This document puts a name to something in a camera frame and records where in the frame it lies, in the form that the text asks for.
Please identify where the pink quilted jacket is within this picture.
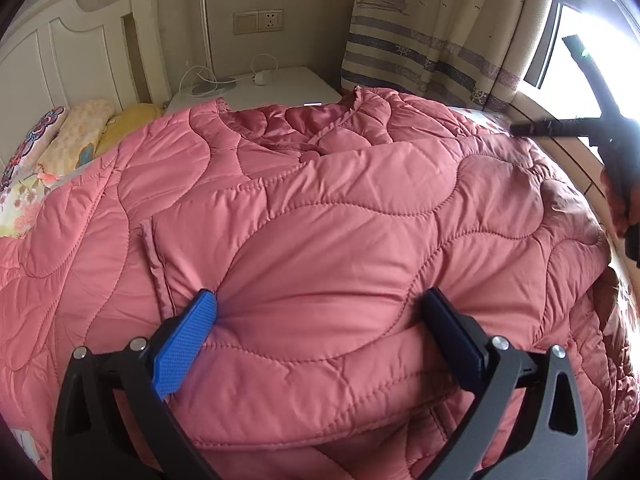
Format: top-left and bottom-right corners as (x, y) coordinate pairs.
(0, 86), (640, 480)

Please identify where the white desk lamp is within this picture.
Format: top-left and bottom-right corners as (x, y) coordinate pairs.
(187, 0), (237, 97)

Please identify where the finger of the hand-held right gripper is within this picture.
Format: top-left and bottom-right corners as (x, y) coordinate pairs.
(509, 117), (603, 138)
(562, 34), (623, 122)

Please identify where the yellow pillow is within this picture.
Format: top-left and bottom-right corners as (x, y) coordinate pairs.
(94, 103), (167, 159)

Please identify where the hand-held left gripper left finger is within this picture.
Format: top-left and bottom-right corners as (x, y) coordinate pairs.
(51, 288), (223, 480)

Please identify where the pale peach pillow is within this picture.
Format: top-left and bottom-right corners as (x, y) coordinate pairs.
(37, 99), (117, 182)

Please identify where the person's right hand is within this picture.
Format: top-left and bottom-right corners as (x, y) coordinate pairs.
(600, 162), (638, 237)

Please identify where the floral bedsheet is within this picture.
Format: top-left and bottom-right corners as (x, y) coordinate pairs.
(0, 108), (640, 463)

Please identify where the beige wall switch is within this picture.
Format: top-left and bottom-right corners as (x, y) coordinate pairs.
(233, 11), (260, 35)

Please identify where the dark framed window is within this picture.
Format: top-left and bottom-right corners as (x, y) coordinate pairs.
(522, 0), (640, 92)

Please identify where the striped boat print curtain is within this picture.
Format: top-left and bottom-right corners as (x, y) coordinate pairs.
(340, 0), (559, 112)

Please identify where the white wooden headboard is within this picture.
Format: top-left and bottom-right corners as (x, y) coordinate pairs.
(0, 0), (172, 171)

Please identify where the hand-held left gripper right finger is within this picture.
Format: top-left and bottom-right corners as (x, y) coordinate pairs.
(417, 287), (591, 480)

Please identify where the white nightstand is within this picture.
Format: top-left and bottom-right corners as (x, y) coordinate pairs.
(165, 66), (346, 117)

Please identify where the floral patterned pillow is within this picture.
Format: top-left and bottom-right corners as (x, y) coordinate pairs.
(0, 106), (69, 194)

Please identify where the white charger with cable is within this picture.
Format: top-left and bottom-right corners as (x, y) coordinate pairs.
(249, 53), (281, 85)

